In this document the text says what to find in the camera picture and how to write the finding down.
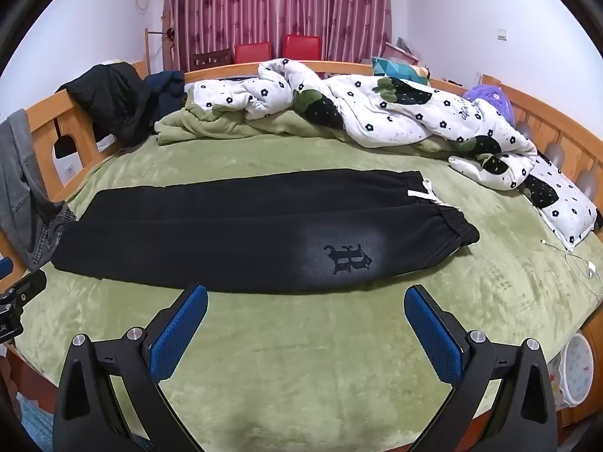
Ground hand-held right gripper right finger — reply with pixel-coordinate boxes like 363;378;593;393
404;285;559;452

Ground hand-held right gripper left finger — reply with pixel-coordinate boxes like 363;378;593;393
53;282;209;452

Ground black pants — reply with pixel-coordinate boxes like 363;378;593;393
49;168;480;295

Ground grey jeans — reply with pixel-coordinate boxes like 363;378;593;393
0;109;77;269

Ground green fleece bed sheet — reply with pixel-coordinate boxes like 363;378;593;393
19;134;603;452

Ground patterned plastic basin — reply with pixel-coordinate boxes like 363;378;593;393
558;334;594;408

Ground white floral pillow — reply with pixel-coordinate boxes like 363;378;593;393
518;155;599;248

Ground black jacket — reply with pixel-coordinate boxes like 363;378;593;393
57;63;158;147

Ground green fleece blanket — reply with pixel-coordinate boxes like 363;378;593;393
155;94;472;157

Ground white floral quilt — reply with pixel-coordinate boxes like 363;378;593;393
193;58;538;191

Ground navy garment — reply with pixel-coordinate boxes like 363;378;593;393
144;70;185;118

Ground purple fluffy plush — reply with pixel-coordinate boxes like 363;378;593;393
464;84;513;116

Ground wooden coat rack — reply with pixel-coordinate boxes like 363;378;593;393
144;14;175;76

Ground brown wooden chair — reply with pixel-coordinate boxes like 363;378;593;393
192;48;235;70

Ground teal patterned pillow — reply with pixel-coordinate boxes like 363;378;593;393
371;56;429;81

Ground red chair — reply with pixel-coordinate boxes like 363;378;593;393
283;34;322;61
234;42;272;64

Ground cardboard box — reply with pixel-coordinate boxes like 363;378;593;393
384;38;420;64

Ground wooden bed frame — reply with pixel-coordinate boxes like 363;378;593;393
0;59;603;452

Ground white charging cable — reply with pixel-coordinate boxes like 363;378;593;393
541;238;599;279

